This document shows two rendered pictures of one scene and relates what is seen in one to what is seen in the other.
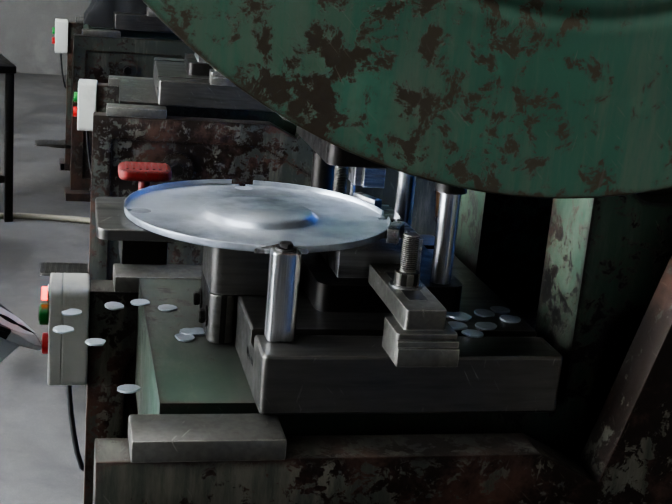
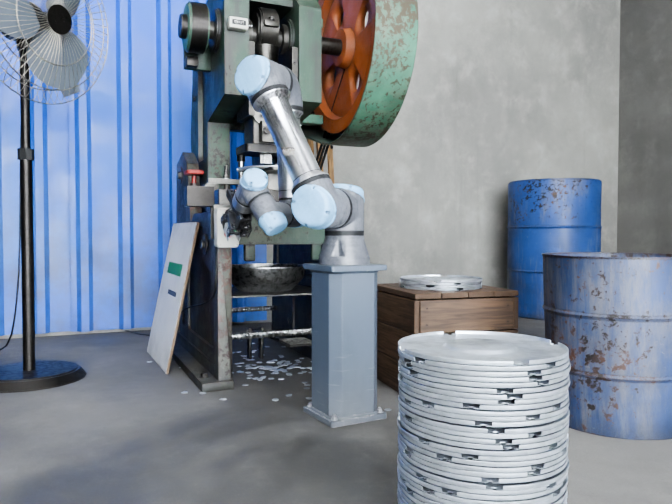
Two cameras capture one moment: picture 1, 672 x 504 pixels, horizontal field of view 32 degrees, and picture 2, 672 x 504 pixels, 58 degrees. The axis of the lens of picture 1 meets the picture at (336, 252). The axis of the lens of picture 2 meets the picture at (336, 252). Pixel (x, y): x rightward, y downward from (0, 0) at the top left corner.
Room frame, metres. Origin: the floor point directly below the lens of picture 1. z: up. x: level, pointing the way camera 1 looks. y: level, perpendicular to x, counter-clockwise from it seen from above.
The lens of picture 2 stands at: (1.42, 2.44, 0.54)
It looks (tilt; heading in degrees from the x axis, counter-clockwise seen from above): 2 degrees down; 259
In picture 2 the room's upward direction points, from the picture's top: straight up
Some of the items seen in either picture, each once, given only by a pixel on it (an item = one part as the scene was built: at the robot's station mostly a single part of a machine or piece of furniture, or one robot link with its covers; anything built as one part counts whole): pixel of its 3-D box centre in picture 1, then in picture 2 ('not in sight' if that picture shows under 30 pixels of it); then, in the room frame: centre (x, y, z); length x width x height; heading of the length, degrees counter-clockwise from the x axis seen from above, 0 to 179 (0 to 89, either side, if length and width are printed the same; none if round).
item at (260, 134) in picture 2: not in sight; (267, 108); (1.25, 0.01, 1.04); 0.17 x 0.15 x 0.30; 104
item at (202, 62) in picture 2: not in sight; (201, 35); (1.50, 0.00, 1.31); 0.22 x 0.12 x 0.22; 104
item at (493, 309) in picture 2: not in sight; (440, 335); (0.66, 0.39, 0.18); 0.40 x 0.38 x 0.35; 96
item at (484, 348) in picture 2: not in sight; (480, 346); (0.98, 1.45, 0.34); 0.29 x 0.29 x 0.01
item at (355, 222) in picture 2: not in sight; (343, 207); (1.08, 0.69, 0.62); 0.13 x 0.12 x 0.14; 51
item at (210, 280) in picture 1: (210, 270); (278, 186); (1.21, 0.14, 0.72); 0.25 x 0.14 x 0.14; 104
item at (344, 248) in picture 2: not in sight; (344, 247); (1.07, 0.68, 0.50); 0.15 x 0.15 x 0.10
